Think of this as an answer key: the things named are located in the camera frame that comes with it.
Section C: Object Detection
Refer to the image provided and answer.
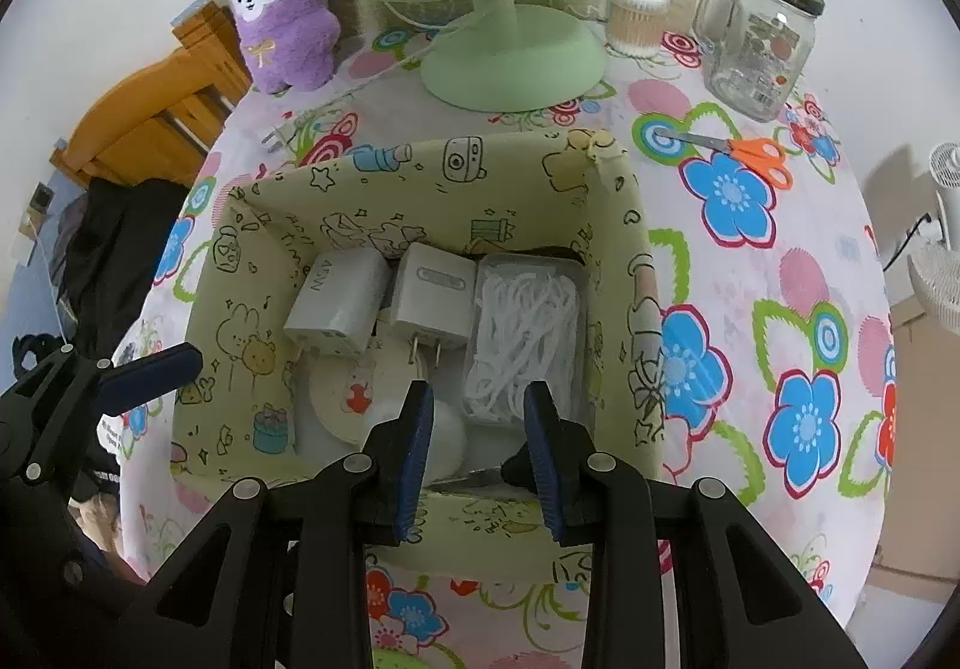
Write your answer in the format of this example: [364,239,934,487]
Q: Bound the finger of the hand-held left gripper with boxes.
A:
[0,341,205,484]

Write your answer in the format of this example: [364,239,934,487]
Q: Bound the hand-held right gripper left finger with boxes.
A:
[139,380,436,669]

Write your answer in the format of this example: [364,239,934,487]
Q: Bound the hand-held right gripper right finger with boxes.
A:
[501,380,860,669]

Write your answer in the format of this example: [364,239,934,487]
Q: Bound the white round object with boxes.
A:
[420,401,471,484]

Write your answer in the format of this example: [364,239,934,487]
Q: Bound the green printed storage box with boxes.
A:
[171,129,670,585]

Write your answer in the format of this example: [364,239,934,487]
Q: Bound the white charger with prongs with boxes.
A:
[385,241,480,371]

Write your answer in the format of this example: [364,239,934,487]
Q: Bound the white charger with grey print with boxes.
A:
[283,249,392,358]

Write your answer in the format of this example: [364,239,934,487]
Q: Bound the round bear compact mirror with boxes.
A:
[307,330,422,446]

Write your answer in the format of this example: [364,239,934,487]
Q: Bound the black cloth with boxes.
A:
[55,176,197,371]

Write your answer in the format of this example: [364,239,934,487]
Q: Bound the wooden chair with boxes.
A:
[49,0,254,191]

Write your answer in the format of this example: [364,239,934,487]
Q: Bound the floral tablecloth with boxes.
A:
[118,15,899,669]

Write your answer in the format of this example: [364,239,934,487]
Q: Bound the purple plush toy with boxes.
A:
[227,0,341,95]

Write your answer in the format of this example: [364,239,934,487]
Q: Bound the orange scissors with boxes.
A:
[662,127,794,191]

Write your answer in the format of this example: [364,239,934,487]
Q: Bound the green table fan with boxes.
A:
[216,0,610,113]

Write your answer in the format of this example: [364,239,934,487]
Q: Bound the white floor fan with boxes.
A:
[906,142,960,311]

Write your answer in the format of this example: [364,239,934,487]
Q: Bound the cotton swab jar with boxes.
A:
[604,0,672,56]

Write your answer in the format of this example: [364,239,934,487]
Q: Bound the glass mug with green lid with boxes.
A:
[692,0,831,122]

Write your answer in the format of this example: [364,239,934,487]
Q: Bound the black fan cable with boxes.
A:
[880,210,936,274]

